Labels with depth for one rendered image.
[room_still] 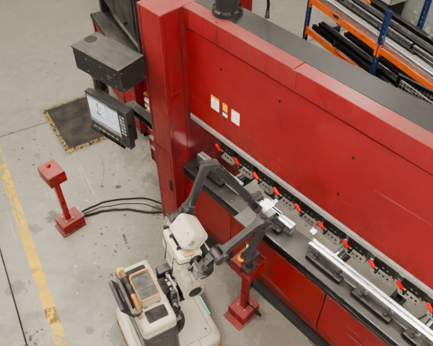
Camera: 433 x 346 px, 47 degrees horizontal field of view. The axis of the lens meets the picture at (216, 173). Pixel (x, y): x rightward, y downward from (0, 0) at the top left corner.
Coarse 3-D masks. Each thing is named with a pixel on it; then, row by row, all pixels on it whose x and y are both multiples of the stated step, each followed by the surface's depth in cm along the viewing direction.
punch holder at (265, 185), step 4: (260, 172) 352; (260, 176) 355; (264, 176) 351; (268, 176) 347; (260, 180) 357; (264, 180) 354; (268, 180) 349; (272, 180) 345; (260, 184) 359; (264, 184) 356; (268, 184) 352; (272, 184) 348; (276, 184) 351; (264, 188) 359; (268, 188) 354; (272, 188) 351; (276, 188) 356; (268, 192) 357; (272, 192) 354
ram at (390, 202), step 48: (192, 48) 339; (192, 96) 371; (240, 96) 325; (288, 96) 289; (240, 144) 354; (288, 144) 312; (336, 144) 278; (336, 192) 299; (384, 192) 268; (432, 192) 243; (384, 240) 288; (432, 240) 259; (432, 288) 278
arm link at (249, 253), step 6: (264, 228) 320; (270, 228) 316; (258, 234) 324; (264, 234) 326; (252, 240) 331; (258, 240) 328; (252, 246) 332; (246, 252) 339; (252, 252) 336; (246, 258) 341; (252, 258) 343
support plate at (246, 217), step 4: (260, 200) 376; (248, 208) 371; (240, 212) 368; (244, 212) 368; (248, 212) 368; (252, 212) 368; (268, 212) 368; (272, 212) 368; (236, 216) 366; (240, 216) 366; (244, 216) 366; (248, 216) 366; (252, 216) 366; (268, 216) 366; (240, 220) 363; (244, 220) 363; (248, 220) 363; (252, 220) 363; (244, 224) 360; (248, 224) 360
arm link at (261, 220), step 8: (256, 216) 312; (264, 216) 316; (256, 224) 310; (264, 224) 311; (272, 224) 318; (240, 232) 312; (248, 232) 310; (232, 240) 312; (240, 240) 311; (224, 248) 311; (232, 248) 313; (224, 256) 310; (216, 264) 311
